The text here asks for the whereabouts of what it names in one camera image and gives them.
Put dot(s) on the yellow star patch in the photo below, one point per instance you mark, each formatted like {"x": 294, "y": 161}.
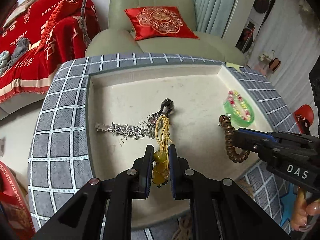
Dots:
{"x": 234, "y": 66}

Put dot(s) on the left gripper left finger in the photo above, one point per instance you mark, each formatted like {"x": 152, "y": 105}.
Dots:
{"x": 144, "y": 168}

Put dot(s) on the black claw hair clip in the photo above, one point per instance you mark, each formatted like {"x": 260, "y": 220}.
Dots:
{"x": 166, "y": 108}

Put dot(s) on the slipper rack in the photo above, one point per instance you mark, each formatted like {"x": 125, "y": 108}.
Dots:
{"x": 269, "y": 63}

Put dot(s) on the red blanket covered sofa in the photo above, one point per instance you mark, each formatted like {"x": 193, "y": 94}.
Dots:
{"x": 53, "y": 32}

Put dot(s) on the white curtain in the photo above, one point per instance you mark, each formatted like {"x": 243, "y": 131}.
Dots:
{"x": 291, "y": 34}

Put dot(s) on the grey clothes pile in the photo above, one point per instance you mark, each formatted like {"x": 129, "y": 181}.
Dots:
{"x": 9, "y": 59}

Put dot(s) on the light blue curtain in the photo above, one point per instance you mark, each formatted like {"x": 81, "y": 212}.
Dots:
{"x": 212, "y": 15}

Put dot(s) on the silver rhinestone brooch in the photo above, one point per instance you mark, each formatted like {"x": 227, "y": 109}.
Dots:
{"x": 150, "y": 132}

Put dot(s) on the grey rectangular jewelry tray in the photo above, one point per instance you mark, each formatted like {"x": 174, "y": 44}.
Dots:
{"x": 198, "y": 91}

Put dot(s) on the blue star patch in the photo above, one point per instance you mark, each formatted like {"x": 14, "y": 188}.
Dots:
{"x": 287, "y": 203}

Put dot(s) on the grey checked tablecloth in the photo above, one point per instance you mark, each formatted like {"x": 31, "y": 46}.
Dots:
{"x": 58, "y": 163}

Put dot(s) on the green recliner armchair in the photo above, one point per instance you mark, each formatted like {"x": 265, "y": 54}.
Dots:
{"x": 120, "y": 35}

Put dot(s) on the flexible phone holder stand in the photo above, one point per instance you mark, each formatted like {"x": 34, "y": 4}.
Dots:
{"x": 83, "y": 25}

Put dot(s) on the silver star hair clip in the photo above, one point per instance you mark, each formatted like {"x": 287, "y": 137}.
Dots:
{"x": 134, "y": 132}

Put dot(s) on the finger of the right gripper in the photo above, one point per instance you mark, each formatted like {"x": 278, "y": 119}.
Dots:
{"x": 247, "y": 142}
{"x": 259, "y": 134}

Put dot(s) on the stacked washer dryer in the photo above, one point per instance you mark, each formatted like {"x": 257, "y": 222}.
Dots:
{"x": 251, "y": 28}

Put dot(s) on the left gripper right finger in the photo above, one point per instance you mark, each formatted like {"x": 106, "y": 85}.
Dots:
{"x": 180, "y": 183}

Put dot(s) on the red embroidered cushion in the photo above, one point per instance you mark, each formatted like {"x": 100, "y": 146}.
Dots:
{"x": 150, "y": 22}

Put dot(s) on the right hand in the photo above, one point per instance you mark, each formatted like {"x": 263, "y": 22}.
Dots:
{"x": 302, "y": 210}

